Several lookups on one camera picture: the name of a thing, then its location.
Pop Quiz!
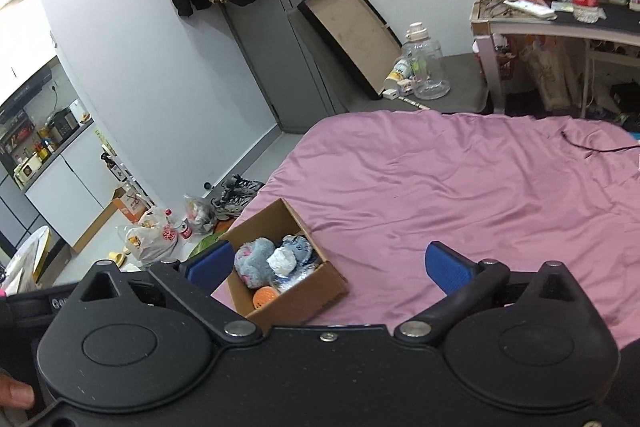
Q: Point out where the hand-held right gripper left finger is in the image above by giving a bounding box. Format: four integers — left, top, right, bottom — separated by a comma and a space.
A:
55, 239, 264, 342

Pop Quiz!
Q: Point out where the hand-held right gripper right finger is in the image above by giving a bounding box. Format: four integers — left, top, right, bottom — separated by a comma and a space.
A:
394, 241, 596, 340

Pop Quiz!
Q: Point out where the grey fluffy plush toy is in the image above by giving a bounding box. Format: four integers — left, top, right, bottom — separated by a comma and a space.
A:
234, 238, 276, 289

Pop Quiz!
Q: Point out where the hamburger plush toy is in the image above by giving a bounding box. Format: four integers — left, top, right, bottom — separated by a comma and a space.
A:
251, 285, 279, 309

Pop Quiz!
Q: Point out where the denim blue plush toy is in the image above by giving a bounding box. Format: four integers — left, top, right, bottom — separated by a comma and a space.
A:
281, 234, 317, 266

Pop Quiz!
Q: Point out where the person's left hand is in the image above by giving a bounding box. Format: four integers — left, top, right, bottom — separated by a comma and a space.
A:
0, 369, 36, 411

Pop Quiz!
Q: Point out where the green leaf-shaped mat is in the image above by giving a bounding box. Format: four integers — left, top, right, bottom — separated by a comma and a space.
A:
187, 232, 227, 261

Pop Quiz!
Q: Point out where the clear plastic trash bag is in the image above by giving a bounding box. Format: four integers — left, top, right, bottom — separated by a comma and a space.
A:
184, 194, 217, 234

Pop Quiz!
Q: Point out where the grey sneaker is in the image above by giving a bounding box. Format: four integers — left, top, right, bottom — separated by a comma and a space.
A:
212, 192, 251, 219
220, 175, 265, 200

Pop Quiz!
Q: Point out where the white plastic shopping bag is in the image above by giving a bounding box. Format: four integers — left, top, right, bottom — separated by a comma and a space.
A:
118, 207, 180, 264

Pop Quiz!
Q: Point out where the orange cardboard box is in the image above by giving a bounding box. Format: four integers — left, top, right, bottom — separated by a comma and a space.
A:
112, 187, 151, 224

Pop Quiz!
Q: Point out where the white kitchen cabinet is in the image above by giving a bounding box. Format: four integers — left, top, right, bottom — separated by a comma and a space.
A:
0, 57, 142, 258

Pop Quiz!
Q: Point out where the black kitchen appliance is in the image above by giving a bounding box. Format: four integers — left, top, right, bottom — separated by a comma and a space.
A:
50, 107, 82, 144

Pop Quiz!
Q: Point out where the white supplement bottle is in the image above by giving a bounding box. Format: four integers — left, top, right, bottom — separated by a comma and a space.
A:
385, 59, 414, 84

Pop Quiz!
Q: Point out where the clear large water jug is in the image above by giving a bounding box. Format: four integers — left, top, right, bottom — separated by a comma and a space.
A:
400, 22, 451, 100

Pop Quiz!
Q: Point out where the person's dark clothing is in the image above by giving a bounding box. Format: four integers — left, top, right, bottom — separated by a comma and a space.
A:
614, 339, 640, 413

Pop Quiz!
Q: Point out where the beige paper bag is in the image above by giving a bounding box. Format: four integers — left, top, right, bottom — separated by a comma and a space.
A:
520, 39, 577, 110

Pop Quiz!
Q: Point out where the grey door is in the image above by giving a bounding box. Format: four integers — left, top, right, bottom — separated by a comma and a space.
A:
220, 0, 352, 134

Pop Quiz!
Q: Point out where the black box under desk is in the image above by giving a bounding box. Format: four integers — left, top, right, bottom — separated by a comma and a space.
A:
610, 82, 640, 114

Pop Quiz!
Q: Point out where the white desk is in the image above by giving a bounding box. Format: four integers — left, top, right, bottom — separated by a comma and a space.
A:
470, 0, 640, 118

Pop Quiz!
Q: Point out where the black cable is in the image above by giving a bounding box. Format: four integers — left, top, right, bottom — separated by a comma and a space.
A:
562, 129, 640, 154

